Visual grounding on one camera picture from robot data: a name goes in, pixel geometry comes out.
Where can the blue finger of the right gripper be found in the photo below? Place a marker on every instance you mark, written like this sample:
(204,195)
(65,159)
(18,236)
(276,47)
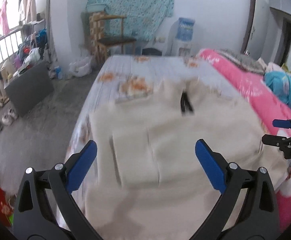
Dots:
(282,123)

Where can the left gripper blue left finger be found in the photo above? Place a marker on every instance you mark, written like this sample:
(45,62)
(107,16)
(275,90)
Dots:
(33,216)

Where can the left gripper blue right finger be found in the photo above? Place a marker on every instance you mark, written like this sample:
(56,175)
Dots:
(258,217)

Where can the beige zip-up jacket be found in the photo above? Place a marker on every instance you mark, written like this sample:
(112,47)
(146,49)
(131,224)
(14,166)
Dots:
(150,183)

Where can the pink floral blanket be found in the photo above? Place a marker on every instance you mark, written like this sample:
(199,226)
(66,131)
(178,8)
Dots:
(267,106)

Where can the grey knitted blanket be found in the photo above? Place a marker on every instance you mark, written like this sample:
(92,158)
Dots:
(244,62)

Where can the white sneakers pair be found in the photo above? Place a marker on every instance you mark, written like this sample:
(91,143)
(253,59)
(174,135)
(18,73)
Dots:
(9,117)

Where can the dark grey cabinet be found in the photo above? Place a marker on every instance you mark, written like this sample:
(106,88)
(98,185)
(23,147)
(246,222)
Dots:
(30,88)

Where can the floral grey bed sheet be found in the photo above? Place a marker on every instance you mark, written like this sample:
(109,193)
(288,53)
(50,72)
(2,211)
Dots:
(119,68)

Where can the white plastic bag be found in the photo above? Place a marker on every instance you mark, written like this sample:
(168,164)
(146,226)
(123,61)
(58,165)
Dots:
(81,68)

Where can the white water dispenser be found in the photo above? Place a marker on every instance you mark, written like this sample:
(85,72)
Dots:
(177,47)

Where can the blue water dispenser bottle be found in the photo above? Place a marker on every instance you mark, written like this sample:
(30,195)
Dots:
(185,29)

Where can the wooden chair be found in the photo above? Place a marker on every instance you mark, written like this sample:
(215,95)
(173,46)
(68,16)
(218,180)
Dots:
(101,42)

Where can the metal balcony railing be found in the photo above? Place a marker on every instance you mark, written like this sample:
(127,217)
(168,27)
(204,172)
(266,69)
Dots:
(0,67)

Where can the pink hanging garment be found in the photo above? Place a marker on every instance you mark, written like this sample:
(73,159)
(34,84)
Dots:
(4,19)

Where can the teal patterned hanging cloth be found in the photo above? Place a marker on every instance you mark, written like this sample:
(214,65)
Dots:
(143,17)

